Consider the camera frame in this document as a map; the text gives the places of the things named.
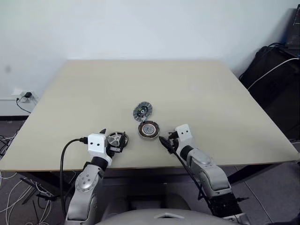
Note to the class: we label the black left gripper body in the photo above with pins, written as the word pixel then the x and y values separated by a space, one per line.
pixel 116 150

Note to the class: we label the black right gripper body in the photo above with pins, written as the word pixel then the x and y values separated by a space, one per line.
pixel 173 140

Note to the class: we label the round silver motor lid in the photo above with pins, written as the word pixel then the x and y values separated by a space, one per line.
pixel 142 110

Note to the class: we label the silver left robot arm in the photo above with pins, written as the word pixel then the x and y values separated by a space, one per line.
pixel 84 182

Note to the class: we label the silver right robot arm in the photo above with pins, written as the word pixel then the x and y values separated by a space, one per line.
pixel 206 168

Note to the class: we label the grey robot torso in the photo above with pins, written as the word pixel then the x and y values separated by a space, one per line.
pixel 164 218

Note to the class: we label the black plug charger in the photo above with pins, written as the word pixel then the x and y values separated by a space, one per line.
pixel 28 95

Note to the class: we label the black floor stand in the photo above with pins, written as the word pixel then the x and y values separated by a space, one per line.
pixel 30 185

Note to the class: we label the large black bag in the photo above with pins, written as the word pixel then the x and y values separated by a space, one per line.
pixel 274 77

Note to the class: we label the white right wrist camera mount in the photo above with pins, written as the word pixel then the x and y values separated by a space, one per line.
pixel 185 134

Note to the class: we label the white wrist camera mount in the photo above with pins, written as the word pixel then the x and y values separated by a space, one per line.
pixel 96 144
pixel 185 134

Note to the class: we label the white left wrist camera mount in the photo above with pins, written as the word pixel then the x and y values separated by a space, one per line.
pixel 96 144

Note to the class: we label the white wall socket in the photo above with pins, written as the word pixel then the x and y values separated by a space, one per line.
pixel 23 95

